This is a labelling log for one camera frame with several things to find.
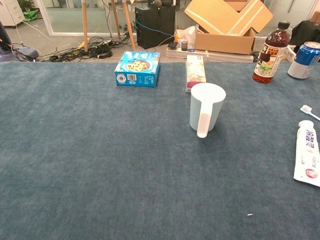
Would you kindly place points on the black cloth cover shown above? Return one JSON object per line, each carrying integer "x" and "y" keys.
{"x": 305, "y": 30}

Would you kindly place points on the white cabinet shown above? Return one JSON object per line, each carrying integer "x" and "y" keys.
{"x": 10, "y": 12}

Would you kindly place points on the wooden easel leg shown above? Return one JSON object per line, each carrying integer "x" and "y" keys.
{"x": 116, "y": 20}
{"x": 129, "y": 27}
{"x": 85, "y": 27}

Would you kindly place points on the black phone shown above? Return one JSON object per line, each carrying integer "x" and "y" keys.
{"x": 172, "y": 45}

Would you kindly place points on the dark tea bottle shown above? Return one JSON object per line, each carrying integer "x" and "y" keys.
{"x": 270, "y": 57}

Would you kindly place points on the aluminium rail bundle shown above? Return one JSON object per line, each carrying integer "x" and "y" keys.
{"x": 225, "y": 57}

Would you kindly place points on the blue table mat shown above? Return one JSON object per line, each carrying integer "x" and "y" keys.
{"x": 100, "y": 150}

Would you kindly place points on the light blue toothbrush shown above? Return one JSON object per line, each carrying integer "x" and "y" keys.
{"x": 305, "y": 108}

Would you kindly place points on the open cardboard box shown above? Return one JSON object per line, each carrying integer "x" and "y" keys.
{"x": 225, "y": 43}

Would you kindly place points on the blue cookie box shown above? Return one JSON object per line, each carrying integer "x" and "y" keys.
{"x": 137, "y": 67}

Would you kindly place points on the dark blue machine base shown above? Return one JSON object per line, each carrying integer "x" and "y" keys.
{"x": 27, "y": 52}

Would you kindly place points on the green bag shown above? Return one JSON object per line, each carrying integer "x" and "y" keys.
{"x": 31, "y": 15}

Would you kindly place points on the green potted plant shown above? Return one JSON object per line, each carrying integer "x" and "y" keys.
{"x": 26, "y": 4}

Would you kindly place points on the white pink toothpaste tube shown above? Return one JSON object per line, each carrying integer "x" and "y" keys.
{"x": 306, "y": 155}

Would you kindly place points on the white plastic object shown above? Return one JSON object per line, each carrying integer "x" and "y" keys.
{"x": 290, "y": 53}

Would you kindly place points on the white plastic bag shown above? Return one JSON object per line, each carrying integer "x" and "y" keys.
{"x": 186, "y": 33}

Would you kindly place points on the black computer tower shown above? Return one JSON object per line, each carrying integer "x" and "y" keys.
{"x": 155, "y": 30}

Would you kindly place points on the floral white and pink box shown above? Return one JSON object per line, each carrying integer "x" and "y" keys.
{"x": 196, "y": 70}

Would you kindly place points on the blue white drink can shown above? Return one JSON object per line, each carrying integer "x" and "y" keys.
{"x": 303, "y": 62}

